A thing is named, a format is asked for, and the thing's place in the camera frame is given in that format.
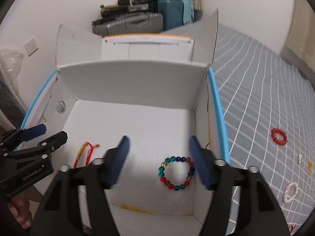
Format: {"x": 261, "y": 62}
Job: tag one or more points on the clear plastic bag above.
{"x": 11, "y": 61}

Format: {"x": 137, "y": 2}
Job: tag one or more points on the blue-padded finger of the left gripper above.
{"x": 32, "y": 133}

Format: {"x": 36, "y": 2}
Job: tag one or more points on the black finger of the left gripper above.
{"x": 54, "y": 142}

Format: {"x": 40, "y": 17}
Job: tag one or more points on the grey suitcase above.
{"x": 133, "y": 23}

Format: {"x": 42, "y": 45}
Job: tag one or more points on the blue yellow cardboard box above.
{"x": 158, "y": 90}

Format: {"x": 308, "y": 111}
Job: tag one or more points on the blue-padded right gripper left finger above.
{"x": 81, "y": 191}

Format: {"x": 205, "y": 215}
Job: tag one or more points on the grey checked bed sheet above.
{"x": 268, "y": 109}

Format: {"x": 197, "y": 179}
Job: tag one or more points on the beige window curtain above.
{"x": 301, "y": 38}

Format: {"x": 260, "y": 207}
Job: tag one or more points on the teal suitcase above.
{"x": 172, "y": 12}

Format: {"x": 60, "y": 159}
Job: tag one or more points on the white wall socket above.
{"x": 31, "y": 46}

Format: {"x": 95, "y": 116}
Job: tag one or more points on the pile of dark gadgets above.
{"x": 123, "y": 7}

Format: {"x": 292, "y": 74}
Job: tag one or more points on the person's hand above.
{"x": 19, "y": 207}

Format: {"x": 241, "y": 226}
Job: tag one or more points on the teal cloth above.
{"x": 188, "y": 12}

